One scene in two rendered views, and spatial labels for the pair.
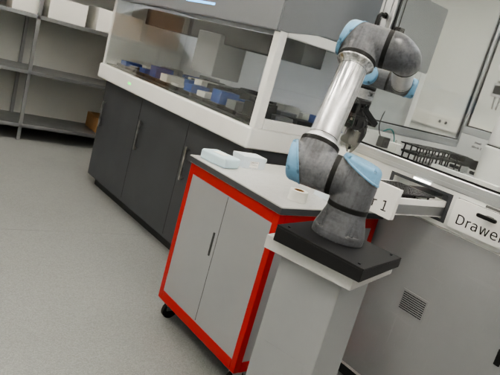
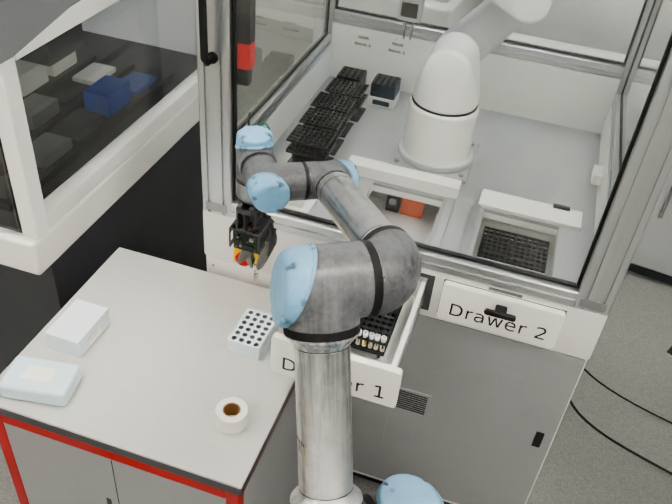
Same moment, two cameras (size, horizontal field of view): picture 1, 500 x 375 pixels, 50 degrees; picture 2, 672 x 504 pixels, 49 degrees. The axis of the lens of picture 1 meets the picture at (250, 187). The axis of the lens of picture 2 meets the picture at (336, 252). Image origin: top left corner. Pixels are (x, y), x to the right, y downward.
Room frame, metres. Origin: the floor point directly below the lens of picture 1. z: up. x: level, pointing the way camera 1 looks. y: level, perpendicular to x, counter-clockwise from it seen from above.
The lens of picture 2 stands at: (1.02, 0.24, 2.05)
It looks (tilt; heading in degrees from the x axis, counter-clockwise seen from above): 38 degrees down; 325
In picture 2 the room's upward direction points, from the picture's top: 6 degrees clockwise
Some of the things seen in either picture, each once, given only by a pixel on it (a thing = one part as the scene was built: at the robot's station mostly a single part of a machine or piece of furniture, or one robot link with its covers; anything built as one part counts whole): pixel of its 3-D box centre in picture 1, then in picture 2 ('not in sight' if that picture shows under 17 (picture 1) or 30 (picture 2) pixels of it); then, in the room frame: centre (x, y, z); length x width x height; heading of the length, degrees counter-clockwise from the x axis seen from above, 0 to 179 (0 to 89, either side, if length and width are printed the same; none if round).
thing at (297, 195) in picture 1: (297, 195); (231, 415); (1.95, -0.18, 0.78); 0.07 x 0.07 x 0.04
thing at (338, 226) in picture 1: (342, 219); not in sight; (1.48, -0.28, 0.85); 0.15 x 0.15 x 0.10
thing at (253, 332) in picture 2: (332, 193); (253, 332); (2.16, -0.33, 0.78); 0.12 x 0.08 x 0.04; 130
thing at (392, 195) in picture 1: (364, 190); (334, 369); (1.89, -0.39, 0.87); 0.29 x 0.02 x 0.11; 41
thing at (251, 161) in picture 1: (248, 160); (78, 327); (2.35, 0.04, 0.79); 0.13 x 0.09 x 0.05; 131
